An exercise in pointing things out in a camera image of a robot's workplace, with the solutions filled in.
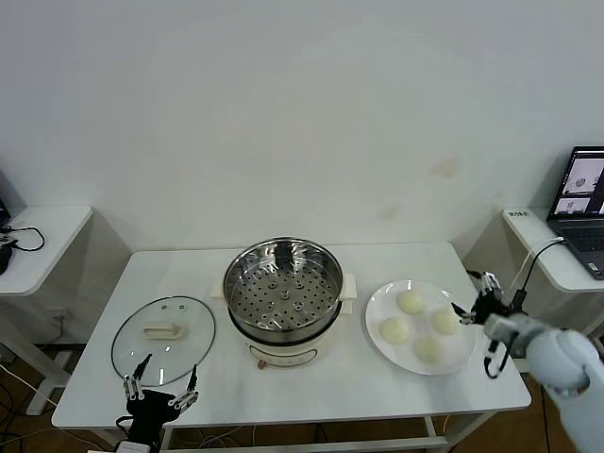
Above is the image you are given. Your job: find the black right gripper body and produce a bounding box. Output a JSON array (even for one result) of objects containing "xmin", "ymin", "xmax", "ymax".
[{"xmin": 471, "ymin": 288, "xmax": 509, "ymax": 327}]

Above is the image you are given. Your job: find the black open laptop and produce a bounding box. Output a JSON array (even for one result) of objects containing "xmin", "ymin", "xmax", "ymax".
[{"xmin": 0, "ymin": 168, "xmax": 25, "ymax": 227}]

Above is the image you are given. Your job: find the white steamed baozi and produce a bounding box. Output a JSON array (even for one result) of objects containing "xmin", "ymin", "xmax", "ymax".
[
  {"xmin": 379, "ymin": 316, "xmax": 410, "ymax": 344},
  {"xmin": 396, "ymin": 290, "xmax": 425, "ymax": 314},
  {"xmin": 413, "ymin": 334, "xmax": 445, "ymax": 365},
  {"xmin": 431, "ymin": 307, "xmax": 461, "ymax": 335}
]

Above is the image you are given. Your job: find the cream electric cooking pot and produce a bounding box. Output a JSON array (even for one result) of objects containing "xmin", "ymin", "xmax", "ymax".
[{"xmin": 210, "ymin": 271, "xmax": 359, "ymax": 372}]

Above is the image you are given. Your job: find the white flat cable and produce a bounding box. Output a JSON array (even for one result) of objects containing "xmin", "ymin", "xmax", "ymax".
[{"xmin": 512, "ymin": 237, "xmax": 566, "ymax": 289}]

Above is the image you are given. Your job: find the black charger cable with adapter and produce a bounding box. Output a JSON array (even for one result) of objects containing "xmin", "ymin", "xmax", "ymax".
[{"xmin": 502, "ymin": 238, "xmax": 566, "ymax": 331}]

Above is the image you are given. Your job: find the perforated steel steamer basket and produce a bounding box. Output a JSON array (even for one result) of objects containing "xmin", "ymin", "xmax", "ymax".
[{"xmin": 222, "ymin": 237, "xmax": 344, "ymax": 342}]

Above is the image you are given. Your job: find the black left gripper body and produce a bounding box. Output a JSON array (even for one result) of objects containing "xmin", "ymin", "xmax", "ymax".
[{"xmin": 124, "ymin": 388, "xmax": 183, "ymax": 444}]

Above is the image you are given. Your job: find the grey open laptop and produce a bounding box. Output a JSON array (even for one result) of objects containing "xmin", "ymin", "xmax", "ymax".
[{"xmin": 545, "ymin": 144, "xmax": 604, "ymax": 280}]

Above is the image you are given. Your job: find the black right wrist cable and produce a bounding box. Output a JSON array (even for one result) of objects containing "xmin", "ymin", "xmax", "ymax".
[{"xmin": 481, "ymin": 337, "xmax": 513, "ymax": 379}]

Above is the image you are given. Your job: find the white side table with label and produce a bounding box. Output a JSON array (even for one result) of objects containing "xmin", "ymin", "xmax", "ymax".
[{"xmin": 464, "ymin": 206, "xmax": 604, "ymax": 395}]

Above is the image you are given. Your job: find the white floor cable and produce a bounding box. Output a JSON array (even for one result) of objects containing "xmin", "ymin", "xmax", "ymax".
[{"xmin": 0, "ymin": 362, "xmax": 58, "ymax": 407}]

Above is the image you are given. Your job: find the round white plate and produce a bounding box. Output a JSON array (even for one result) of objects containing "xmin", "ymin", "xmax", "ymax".
[{"xmin": 364, "ymin": 279, "xmax": 478, "ymax": 377}]

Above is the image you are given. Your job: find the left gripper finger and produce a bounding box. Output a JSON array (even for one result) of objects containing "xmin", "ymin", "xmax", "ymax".
[
  {"xmin": 168, "ymin": 362, "xmax": 202, "ymax": 411},
  {"xmin": 122, "ymin": 353, "xmax": 153, "ymax": 401}
]

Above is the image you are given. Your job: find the glass lid with cream handle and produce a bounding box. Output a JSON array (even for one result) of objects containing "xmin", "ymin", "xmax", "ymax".
[{"xmin": 110, "ymin": 294, "xmax": 217, "ymax": 388}]

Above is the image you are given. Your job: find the black looped cable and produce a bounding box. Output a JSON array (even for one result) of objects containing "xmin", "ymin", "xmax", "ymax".
[{"xmin": 0, "ymin": 225, "xmax": 46, "ymax": 253}]

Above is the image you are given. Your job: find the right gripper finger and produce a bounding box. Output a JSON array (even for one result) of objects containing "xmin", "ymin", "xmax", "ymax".
[
  {"xmin": 450, "ymin": 302, "xmax": 477, "ymax": 326},
  {"xmin": 465, "ymin": 269, "xmax": 503, "ymax": 299}
]

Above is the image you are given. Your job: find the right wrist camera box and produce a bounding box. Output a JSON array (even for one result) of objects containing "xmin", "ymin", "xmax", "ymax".
[{"xmin": 484, "ymin": 313, "xmax": 525, "ymax": 341}]

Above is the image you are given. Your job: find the white work table frame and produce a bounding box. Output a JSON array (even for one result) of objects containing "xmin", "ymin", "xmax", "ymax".
[{"xmin": 159, "ymin": 410, "xmax": 501, "ymax": 453}]

